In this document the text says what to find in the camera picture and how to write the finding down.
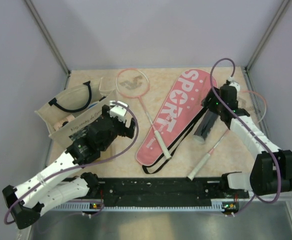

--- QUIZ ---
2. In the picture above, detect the black shuttlecock tube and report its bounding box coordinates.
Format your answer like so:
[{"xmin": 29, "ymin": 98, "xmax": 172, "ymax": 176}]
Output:
[{"xmin": 193, "ymin": 110, "xmax": 218, "ymax": 145}]

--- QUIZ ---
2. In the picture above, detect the pink racket cover bag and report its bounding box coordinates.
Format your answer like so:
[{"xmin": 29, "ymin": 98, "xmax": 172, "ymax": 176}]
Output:
[{"xmin": 135, "ymin": 68, "xmax": 211, "ymax": 175}]

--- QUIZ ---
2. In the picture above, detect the pink badminton racket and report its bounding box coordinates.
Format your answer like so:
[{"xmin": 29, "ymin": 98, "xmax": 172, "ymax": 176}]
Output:
[
  {"xmin": 186, "ymin": 90, "xmax": 267, "ymax": 181},
  {"xmin": 115, "ymin": 68, "xmax": 172, "ymax": 160}
]

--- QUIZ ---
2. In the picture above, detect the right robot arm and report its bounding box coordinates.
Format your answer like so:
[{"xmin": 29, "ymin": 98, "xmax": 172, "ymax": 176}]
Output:
[{"xmin": 202, "ymin": 83, "xmax": 292, "ymax": 198}]

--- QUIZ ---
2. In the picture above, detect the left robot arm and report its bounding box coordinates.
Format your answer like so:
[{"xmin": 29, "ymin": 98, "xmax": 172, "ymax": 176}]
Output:
[{"xmin": 2, "ymin": 110, "xmax": 140, "ymax": 230}]

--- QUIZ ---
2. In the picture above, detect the beige floral tote bag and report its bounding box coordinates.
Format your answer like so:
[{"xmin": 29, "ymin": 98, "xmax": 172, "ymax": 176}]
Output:
[{"xmin": 35, "ymin": 77, "xmax": 117, "ymax": 149}]

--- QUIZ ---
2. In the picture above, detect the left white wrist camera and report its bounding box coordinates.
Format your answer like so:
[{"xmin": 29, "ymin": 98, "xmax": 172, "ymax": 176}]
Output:
[{"xmin": 109, "ymin": 100, "xmax": 129, "ymax": 123}]

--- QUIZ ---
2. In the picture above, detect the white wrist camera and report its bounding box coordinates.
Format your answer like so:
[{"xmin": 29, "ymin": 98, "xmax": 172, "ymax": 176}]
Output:
[
  {"xmin": 109, "ymin": 100, "xmax": 129, "ymax": 123},
  {"xmin": 226, "ymin": 76, "xmax": 241, "ymax": 93}
]

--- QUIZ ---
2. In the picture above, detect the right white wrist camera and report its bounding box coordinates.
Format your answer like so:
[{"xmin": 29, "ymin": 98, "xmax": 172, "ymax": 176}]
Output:
[{"xmin": 226, "ymin": 76, "xmax": 241, "ymax": 93}]

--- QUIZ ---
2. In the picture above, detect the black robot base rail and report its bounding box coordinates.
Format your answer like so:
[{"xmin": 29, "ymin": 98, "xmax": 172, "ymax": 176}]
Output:
[{"xmin": 70, "ymin": 176, "xmax": 242, "ymax": 208}]

